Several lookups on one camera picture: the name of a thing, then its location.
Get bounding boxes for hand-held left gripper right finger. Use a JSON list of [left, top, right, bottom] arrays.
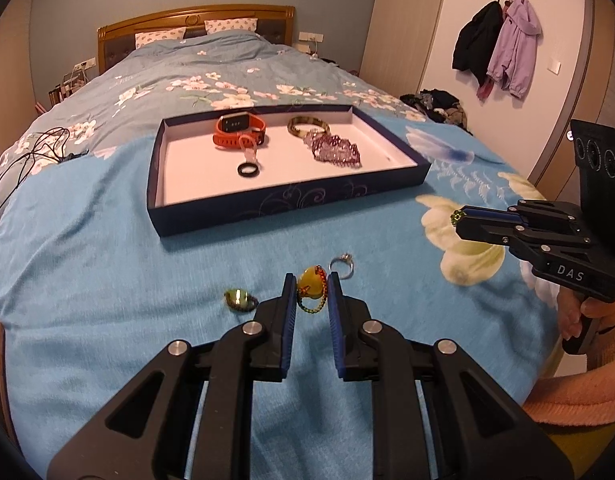
[[327, 272, 575, 480]]

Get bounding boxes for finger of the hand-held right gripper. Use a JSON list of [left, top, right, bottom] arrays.
[[461, 201, 582, 228], [455, 217, 595, 263]]

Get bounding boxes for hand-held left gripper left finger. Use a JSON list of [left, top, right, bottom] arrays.
[[46, 272, 298, 480]]

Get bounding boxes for yellow amber pendant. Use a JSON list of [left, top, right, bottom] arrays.
[[295, 266, 331, 316]]

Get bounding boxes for dark blue box tray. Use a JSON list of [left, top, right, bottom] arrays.
[[146, 104, 432, 237]]

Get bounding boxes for purple beaded bracelet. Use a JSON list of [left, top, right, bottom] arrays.
[[304, 130, 362, 169]]

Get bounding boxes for clear pink ring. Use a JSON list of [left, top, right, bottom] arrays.
[[239, 134, 261, 163]]

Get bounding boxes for olive green bangle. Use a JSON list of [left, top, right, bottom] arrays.
[[286, 116, 331, 138]]

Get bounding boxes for orange smart band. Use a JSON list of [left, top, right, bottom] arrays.
[[215, 112, 268, 150]]

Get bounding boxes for person's right forearm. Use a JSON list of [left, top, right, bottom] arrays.
[[522, 305, 615, 428]]

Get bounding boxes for person's right hand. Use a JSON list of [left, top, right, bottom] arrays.
[[557, 289, 615, 341]]

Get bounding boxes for beige door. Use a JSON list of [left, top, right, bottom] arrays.
[[527, 0, 615, 201]]

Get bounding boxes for pile of dark clothes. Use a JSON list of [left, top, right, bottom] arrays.
[[400, 89, 473, 136]]

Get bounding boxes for purple jacket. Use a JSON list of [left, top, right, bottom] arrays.
[[477, 0, 542, 101]]

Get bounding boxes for black jacket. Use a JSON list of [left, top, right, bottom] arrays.
[[451, 1, 504, 86]]

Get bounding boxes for light blue tulip blanket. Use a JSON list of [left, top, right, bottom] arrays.
[[0, 110, 555, 480]]

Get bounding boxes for beige wardrobe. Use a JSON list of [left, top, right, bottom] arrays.
[[360, 0, 451, 97]]

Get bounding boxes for person's olive trousers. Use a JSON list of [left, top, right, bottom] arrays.
[[542, 420, 615, 480]]

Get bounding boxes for blue floral duvet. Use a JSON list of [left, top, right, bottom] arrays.
[[0, 30, 438, 221]]

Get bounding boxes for white patterned pillow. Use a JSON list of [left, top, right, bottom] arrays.
[[204, 17, 258, 35], [135, 27, 187, 50]]

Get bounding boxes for cluttered bedside table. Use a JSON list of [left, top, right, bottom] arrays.
[[35, 67, 88, 111]]

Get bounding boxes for wooden bed headboard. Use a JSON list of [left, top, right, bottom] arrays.
[[98, 5, 296, 73]]

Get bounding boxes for green gemstone ring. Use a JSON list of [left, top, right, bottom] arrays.
[[224, 287, 258, 313]]

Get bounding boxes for silver ring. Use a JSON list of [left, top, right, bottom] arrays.
[[328, 253, 357, 279]]

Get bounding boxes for black cable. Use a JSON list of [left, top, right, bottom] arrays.
[[0, 127, 88, 221]]

